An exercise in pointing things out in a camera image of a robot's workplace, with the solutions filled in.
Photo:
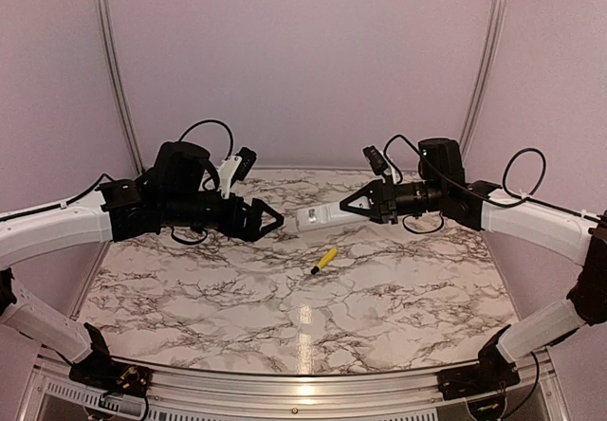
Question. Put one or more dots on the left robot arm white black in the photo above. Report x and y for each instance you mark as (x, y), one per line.
(182, 190)

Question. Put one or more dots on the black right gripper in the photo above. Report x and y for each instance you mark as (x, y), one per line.
(374, 189)

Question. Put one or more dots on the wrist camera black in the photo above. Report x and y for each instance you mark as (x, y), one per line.
(247, 159)
(375, 159)

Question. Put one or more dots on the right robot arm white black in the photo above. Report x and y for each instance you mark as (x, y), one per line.
(484, 206)

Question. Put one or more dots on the white remote control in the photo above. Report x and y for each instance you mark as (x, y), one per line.
(325, 216)

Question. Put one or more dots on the front aluminium rail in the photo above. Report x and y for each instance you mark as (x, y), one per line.
(189, 394)

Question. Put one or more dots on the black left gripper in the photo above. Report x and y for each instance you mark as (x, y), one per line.
(249, 230)

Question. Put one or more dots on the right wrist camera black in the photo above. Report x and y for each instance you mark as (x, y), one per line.
(375, 159)

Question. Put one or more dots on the aluminium frame post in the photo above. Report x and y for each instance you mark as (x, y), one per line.
(113, 65)
(495, 24)

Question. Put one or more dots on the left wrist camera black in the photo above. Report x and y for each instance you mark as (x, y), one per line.
(247, 159)

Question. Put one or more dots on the right aluminium frame post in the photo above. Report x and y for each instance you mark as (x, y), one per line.
(495, 24)

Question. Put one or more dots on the left aluminium frame post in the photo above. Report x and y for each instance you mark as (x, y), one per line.
(113, 65)

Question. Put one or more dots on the yellow screwdriver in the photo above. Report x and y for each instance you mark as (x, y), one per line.
(324, 261)

